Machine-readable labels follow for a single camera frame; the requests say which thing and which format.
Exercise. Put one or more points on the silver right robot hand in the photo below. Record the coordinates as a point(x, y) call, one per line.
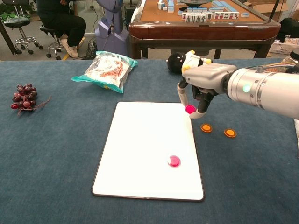
point(208, 74)

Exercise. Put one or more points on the pink token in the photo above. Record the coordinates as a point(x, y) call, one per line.
point(174, 161)
point(190, 109)

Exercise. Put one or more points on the orange token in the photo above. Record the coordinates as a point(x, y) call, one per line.
point(206, 128)
point(230, 133)

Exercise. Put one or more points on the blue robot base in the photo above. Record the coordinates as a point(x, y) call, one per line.
point(112, 42)

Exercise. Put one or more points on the white rectangular board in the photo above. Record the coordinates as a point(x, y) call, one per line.
point(140, 151)

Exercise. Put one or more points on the black-headed plush doll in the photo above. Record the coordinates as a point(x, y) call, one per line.
point(175, 64)

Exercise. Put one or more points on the brown mahjong table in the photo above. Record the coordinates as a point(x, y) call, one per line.
point(203, 32)

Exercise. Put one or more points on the green-faced mahjong tile row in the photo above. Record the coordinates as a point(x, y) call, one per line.
point(197, 17)

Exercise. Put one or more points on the red-faced mahjong tile row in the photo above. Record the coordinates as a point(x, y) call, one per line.
point(226, 16)

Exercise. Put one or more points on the blue-backed mahjong tile row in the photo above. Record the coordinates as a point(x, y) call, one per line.
point(192, 9)
point(220, 5)

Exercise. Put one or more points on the single mahjong tile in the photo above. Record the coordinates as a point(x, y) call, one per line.
point(245, 15)

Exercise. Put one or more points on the white plastic basket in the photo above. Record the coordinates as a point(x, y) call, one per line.
point(280, 49)

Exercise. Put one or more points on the stacked mahjong tiles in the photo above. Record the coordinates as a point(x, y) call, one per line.
point(165, 5)

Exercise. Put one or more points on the glass jar black lid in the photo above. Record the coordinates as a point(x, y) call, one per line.
point(294, 56)

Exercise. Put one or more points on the black tripod stand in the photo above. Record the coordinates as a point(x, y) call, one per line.
point(275, 11)

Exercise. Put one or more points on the teal snack bag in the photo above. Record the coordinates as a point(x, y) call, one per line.
point(107, 72)

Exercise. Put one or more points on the white peanut snack bag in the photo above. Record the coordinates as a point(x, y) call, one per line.
point(297, 140)

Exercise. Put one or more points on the seated person in black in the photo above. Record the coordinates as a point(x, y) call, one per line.
point(60, 23)

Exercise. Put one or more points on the black chrome swivel stool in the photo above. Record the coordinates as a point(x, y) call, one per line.
point(17, 22)
point(45, 28)

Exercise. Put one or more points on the blue table cloth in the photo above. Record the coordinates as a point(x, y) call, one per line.
point(46, 163)

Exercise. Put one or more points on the dark red grape bunch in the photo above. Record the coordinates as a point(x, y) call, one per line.
point(24, 98)

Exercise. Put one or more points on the green potted plant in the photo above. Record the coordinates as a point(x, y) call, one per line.
point(7, 15)

